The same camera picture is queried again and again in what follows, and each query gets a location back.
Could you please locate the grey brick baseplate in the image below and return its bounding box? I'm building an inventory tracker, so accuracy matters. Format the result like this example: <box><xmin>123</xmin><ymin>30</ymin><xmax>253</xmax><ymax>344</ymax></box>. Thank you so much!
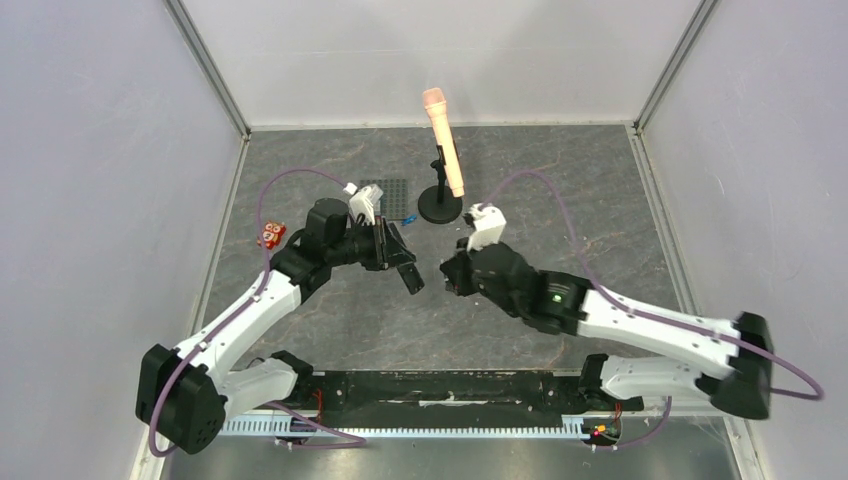
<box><xmin>361</xmin><ymin>178</ymin><xmax>410</xmax><ymax>221</ymax></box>

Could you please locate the white slotted cable duct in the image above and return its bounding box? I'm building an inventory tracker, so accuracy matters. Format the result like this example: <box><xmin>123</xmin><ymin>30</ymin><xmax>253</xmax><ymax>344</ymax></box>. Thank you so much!
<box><xmin>218</xmin><ymin>411</ymin><xmax>591</xmax><ymax>440</ymax></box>

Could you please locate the black microphone stand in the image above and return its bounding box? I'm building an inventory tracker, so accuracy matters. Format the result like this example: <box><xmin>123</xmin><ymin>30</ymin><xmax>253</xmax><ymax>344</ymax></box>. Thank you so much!
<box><xmin>417</xmin><ymin>145</ymin><xmax>463</xmax><ymax>225</ymax></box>

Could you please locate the pink toy microphone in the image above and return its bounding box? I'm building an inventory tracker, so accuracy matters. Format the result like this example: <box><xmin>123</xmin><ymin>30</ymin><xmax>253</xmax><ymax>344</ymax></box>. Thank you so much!
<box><xmin>422</xmin><ymin>87</ymin><xmax>465</xmax><ymax>198</ymax></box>

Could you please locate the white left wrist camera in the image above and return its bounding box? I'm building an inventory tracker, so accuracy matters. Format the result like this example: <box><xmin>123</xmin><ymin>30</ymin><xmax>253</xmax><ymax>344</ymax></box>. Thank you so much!
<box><xmin>343</xmin><ymin>182</ymin><xmax>383</xmax><ymax>226</ymax></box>

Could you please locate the black mounting base plate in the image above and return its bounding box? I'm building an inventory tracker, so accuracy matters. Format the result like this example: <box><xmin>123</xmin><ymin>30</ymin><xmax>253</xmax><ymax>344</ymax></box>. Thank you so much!
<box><xmin>283</xmin><ymin>370</ymin><xmax>645</xmax><ymax>429</ymax></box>

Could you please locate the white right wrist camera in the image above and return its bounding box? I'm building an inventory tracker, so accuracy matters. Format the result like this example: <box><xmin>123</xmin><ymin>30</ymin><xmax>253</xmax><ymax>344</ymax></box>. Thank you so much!
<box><xmin>465</xmin><ymin>203</ymin><xmax>506</xmax><ymax>252</ymax></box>

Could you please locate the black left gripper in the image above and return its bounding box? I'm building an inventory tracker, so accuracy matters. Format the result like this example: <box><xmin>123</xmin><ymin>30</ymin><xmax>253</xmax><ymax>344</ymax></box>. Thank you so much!
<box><xmin>327</xmin><ymin>216</ymin><xmax>416</xmax><ymax>272</ymax></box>

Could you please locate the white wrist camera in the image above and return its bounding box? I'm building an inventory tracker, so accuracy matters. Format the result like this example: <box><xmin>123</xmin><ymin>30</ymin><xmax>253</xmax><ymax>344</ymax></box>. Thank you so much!
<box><xmin>465</xmin><ymin>203</ymin><xmax>506</xmax><ymax>252</ymax></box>
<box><xmin>343</xmin><ymin>182</ymin><xmax>383</xmax><ymax>226</ymax></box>

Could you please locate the red owl toy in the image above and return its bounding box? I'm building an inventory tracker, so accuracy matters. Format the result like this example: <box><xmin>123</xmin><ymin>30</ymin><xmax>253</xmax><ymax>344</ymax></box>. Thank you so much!
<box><xmin>257</xmin><ymin>221</ymin><xmax>287</xmax><ymax>250</ymax></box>

